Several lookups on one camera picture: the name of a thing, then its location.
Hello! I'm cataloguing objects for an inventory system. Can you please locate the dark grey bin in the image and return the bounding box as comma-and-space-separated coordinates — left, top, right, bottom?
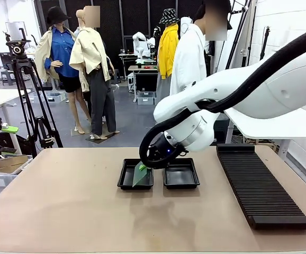
213, 116, 232, 143

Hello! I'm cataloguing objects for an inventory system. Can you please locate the black cabinet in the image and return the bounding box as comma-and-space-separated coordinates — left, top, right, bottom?
136, 72, 158, 93

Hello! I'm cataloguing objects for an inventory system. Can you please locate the clear plastic storage box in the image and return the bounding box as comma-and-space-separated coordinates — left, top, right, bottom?
137, 91, 155, 106
44, 91, 67, 103

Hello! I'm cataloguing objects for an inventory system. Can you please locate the green circuit board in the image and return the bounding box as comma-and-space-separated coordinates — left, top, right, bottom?
132, 161, 154, 188

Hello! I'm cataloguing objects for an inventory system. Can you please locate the thin black light stand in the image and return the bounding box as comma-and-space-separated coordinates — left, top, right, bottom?
259, 25, 272, 61

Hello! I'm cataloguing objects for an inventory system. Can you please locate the black slotted board rack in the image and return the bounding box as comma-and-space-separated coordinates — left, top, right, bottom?
215, 143, 306, 230

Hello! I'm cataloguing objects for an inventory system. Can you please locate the black patterned bucket hat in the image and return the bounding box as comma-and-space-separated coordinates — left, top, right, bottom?
158, 8, 181, 25

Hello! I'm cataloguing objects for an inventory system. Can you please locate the black right arm cable sleeve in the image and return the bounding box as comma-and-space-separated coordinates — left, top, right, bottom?
139, 23, 306, 170

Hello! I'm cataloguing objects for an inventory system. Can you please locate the mannequin with yellow top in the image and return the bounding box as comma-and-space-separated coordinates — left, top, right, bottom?
155, 8, 181, 106

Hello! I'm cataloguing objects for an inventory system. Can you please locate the black camera tripod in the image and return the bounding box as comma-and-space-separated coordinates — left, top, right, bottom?
2, 28, 64, 157

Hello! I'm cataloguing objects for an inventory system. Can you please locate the mannequin with cream jacket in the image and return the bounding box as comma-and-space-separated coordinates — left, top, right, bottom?
69, 5, 121, 140

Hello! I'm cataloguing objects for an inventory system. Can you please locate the small wood-top table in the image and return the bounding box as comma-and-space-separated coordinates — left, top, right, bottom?
128, 65, 159, 103

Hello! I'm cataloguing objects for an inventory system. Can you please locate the black stand with legs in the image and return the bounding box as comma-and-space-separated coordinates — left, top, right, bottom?
226, 0, 257, 71

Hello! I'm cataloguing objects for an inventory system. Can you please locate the black bag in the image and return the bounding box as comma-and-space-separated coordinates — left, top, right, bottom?
0, 131, 33, 157

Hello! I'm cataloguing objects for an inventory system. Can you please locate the brown cardboard box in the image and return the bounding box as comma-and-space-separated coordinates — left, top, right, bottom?
0, 155, 29, 175

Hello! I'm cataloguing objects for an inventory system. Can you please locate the dark computer monitor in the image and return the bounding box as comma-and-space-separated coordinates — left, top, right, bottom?
0, 52, 13, 70

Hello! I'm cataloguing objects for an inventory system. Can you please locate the black brimmed hat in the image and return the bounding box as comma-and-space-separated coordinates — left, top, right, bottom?
46, 5, 71, 27

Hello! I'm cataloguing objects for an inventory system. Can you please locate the mannequin with blue shirt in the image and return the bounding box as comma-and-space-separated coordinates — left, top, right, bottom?
34, 5, 92, 135

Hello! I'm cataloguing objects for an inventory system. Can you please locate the person in white shirt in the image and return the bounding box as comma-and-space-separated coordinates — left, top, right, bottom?
169, 0, 233, 96

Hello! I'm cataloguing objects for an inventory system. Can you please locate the black ESD tray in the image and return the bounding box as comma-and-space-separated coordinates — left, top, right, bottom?
116, 158, 155, 191
162, 158, 201, 190

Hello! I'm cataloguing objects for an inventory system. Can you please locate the black mannequin base plate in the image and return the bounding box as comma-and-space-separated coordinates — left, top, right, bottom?
85, 131, 121, 144

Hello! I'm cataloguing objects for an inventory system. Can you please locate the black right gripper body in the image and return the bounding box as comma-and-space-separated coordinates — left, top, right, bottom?
149, 133, 188, 169

